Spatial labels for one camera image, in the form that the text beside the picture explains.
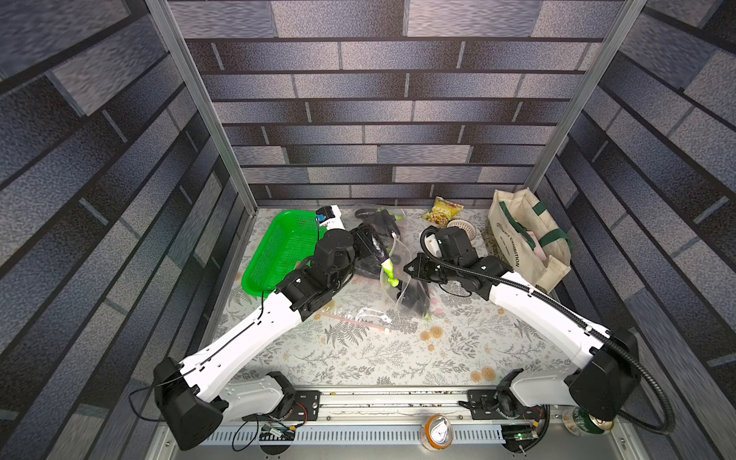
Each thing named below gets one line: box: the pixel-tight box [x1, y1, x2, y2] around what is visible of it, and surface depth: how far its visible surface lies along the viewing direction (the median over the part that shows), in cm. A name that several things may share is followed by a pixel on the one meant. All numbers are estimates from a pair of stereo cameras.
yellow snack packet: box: [422, 196, 465, 228], surface depth 116 cm
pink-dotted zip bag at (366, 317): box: [321, 307, 393, 334], surface depth 92 cm
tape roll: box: [421, 414, 455, 452], surface depth 63 cm
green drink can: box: [562, 405, 615, 437], surface depth 66 cm
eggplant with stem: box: [354, 207, 381, 220], surface depth 116 cm
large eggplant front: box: [382, 208, 401, 238], surface depth 115 cm
